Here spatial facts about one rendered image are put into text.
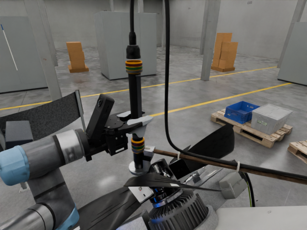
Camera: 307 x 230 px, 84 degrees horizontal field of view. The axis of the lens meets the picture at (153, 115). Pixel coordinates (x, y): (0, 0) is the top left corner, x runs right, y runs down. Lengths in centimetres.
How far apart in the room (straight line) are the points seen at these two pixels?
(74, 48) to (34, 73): 255
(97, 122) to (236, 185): 64
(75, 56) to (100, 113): 813
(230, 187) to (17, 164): 73
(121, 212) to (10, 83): 627
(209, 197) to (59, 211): 56
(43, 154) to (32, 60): 610
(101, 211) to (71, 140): 34
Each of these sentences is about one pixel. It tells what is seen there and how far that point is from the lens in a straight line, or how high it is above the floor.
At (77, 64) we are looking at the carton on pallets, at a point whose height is 33.
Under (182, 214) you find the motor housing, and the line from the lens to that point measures 67.
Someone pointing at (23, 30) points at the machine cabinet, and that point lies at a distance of 643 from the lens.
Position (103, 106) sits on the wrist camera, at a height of 157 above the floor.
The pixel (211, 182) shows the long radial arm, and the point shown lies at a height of 113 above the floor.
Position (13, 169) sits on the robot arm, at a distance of 44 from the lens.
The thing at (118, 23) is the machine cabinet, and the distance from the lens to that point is 666.
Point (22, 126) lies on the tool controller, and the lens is 124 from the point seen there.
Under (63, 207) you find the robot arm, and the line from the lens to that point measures 52.
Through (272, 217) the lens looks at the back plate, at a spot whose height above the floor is 127.
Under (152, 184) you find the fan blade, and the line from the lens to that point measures 41.
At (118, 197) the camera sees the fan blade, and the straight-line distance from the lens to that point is 71.
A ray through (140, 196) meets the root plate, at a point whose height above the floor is 119.
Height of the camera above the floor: 174
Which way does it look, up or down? 27 degrees down
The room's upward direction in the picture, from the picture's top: straight up
